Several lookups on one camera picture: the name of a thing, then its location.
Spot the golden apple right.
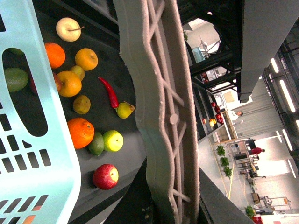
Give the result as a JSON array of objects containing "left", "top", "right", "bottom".
[{"left": 75, "top": 48, "right": 98, "bottom": 71}]

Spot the red apple front edge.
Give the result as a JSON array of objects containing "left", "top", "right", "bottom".
[{"left": 93, "top": 164, "right": 119, "bottom": 190}]

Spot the white pear with stem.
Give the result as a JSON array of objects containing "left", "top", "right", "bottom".
[{"left": 56, "top": 17, "right": 85, "bottom": 42}]

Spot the bright green apple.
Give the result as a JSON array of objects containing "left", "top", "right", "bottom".
[{"left": 103, "top": 130, "right": 124, "bottom": 152}]

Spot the large orange front centre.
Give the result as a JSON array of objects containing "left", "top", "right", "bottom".
[{"left": 67, "top": 118, "right": 94, "bottom": 149}]

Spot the yellow green pear right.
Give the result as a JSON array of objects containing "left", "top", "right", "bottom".
[{"left": 116, "top": 101, "right": 135, "bottom": 119}]

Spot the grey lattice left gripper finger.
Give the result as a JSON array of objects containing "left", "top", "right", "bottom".
[{"left": 114, "top": 0, "right": 200, "bottom": 224}]

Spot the red chili pepper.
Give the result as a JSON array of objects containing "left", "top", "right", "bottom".
[{"left": 98, "top": 77, "right": 119, "bottom": 109}]

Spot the kiwi lower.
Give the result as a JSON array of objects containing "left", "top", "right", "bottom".
[{"left": 73, "top": 95, "right": 91, "bottom": 114}]

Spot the large light blue basket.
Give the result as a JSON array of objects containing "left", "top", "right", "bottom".
[{"left": 0, "top": 0, "right": 81, "bottom": 224}]

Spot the green avocado front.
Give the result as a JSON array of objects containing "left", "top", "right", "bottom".
[{"left": 88, "top": 131, "right": 105, "bottom": 156}]

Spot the small orange centre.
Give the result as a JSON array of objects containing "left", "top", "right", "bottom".
[{"left": 44, "top": 42, "right": 66, "bottom": 69}]

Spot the black front display tray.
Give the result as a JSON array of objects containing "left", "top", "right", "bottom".
[{"left": 33, "top": 0, "right": 152, "bottom": 224}]

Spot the green lime lower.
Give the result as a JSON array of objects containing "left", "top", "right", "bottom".
[{"left": 4, "top": 68, "right": 28, "bottom": 92}]

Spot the yellow orange apple centre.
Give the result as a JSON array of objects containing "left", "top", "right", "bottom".
[{"left": 57, "top": 70, "right": 82, "bottom": 97}]

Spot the kiwi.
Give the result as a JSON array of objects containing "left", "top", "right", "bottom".
[
  {"left": 73, "top": 95, "right": 91, "bottom": 114},
  {"left": 70, "top": 65, "right": 85, "bottom": 81}
]

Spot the kiwi upper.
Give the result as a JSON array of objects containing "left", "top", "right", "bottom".
[{"left": 70, "top": 65, "right": 85, "bottom": 81}]

